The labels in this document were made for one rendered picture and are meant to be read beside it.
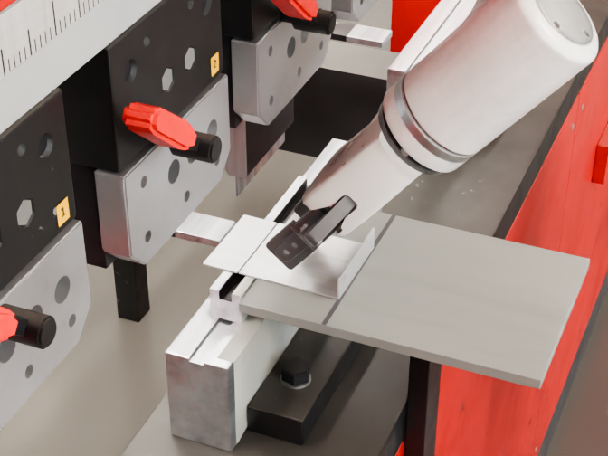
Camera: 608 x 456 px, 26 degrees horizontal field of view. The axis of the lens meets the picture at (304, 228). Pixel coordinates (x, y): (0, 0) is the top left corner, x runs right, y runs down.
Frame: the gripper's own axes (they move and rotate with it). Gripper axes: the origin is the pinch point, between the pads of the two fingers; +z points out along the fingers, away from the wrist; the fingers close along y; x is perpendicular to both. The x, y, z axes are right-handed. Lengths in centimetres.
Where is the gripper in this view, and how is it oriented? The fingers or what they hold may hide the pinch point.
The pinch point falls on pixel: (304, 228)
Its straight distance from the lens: 115.3
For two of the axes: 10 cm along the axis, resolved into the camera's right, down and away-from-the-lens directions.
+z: -5.9, 5.0, 6.3
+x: 7.1, 7.0, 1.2
